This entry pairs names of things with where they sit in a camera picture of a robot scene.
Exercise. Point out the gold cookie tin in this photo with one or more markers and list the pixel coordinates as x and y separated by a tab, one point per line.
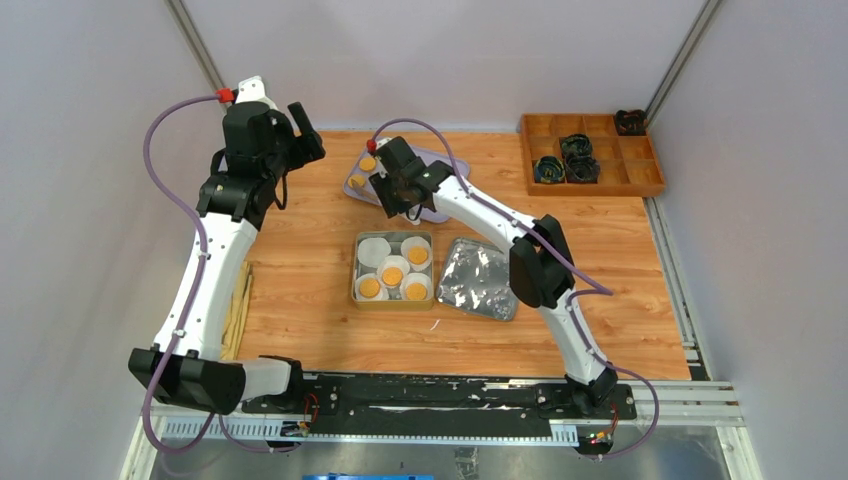
395	302

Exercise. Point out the rolled green blue tie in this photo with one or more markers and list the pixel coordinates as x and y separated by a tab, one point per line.
575	145

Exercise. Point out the round yellow cookie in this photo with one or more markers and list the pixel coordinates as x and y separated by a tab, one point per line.
357	182
418	255
417	292
369	287
367	164
392	276

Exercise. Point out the aluminium frame rail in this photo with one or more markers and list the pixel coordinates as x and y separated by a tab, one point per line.
195	43

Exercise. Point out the white paper cup top-right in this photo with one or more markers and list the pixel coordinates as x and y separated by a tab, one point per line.
416	241

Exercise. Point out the rolled dark tie corner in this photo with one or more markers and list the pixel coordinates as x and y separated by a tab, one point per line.
630	122

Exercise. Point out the white paper cup centre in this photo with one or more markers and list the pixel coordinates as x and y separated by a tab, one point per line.
393	260

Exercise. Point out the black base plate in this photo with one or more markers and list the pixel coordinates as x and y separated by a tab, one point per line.
443	406

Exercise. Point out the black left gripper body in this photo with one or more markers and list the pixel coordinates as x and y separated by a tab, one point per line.
290	152

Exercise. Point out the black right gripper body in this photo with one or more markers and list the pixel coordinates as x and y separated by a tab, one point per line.
391	192

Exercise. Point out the wooden compartment tray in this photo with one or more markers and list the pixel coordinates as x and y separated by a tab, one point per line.
629	165

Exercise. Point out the metal tongs grey handle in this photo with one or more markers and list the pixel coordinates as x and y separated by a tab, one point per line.
363	192

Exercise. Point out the white paper cup bottom-right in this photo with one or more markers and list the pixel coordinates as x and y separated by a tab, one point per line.
419	278

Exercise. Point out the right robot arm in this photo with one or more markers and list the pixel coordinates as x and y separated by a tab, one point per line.
541	271

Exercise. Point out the white paper cup top-left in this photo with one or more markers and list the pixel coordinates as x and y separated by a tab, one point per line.
372	251

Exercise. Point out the rolled dark tie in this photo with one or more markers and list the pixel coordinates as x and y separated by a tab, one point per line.
582	170

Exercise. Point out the silver tin lid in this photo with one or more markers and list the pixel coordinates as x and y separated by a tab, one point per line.
475	280

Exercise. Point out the white paper cup bottom-left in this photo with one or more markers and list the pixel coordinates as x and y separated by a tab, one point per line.
381	297

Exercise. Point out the lavender plastic tray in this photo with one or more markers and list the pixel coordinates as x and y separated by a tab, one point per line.
428	157

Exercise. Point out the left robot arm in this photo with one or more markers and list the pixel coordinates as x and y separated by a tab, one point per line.
183	366

